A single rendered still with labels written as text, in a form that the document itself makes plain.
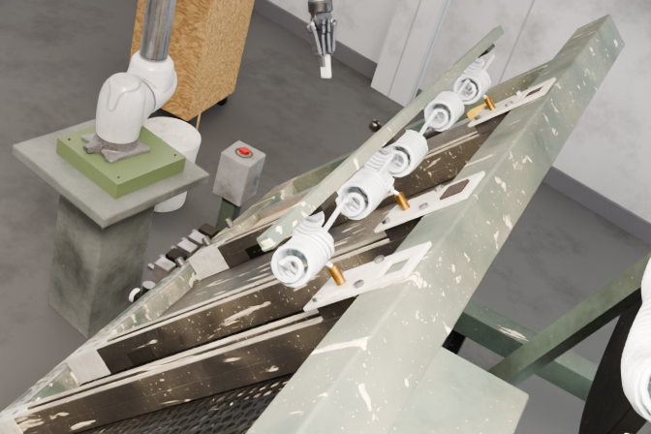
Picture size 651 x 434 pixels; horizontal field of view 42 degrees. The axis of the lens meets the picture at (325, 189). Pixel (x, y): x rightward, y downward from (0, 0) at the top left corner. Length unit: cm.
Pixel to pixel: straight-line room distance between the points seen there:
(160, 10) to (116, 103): 35
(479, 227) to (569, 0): 394
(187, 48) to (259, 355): 333
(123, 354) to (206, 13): 271
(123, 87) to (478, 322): 143
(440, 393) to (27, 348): 256
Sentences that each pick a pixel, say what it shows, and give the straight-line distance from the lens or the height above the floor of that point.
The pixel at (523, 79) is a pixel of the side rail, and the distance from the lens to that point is 254.
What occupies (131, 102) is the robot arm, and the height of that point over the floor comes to 104.
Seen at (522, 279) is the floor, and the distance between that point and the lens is 461.
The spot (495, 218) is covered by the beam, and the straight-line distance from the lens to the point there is 143.
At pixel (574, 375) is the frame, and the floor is 78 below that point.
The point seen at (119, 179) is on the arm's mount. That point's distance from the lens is 300.
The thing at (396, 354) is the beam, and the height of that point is 183.
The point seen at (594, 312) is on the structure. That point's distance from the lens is 166.
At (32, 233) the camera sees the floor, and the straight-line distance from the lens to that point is 401.
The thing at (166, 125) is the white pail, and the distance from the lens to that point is 419.
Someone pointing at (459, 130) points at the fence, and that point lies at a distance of 238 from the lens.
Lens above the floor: 256
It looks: 33 degrees down
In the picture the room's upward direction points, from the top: 18 degrees clockwise
